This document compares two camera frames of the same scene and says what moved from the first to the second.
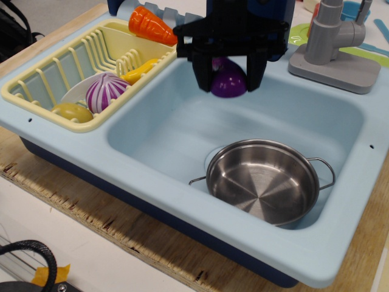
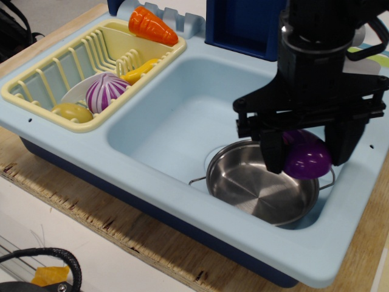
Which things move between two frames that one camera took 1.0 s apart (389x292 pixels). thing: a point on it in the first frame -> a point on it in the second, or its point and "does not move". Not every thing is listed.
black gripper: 231,33 -> 310,89
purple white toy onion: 102,88 does not move
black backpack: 13,35 does not move
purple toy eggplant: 228,78 -> 307,156
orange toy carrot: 144,23 does not move
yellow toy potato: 70,111 does not move
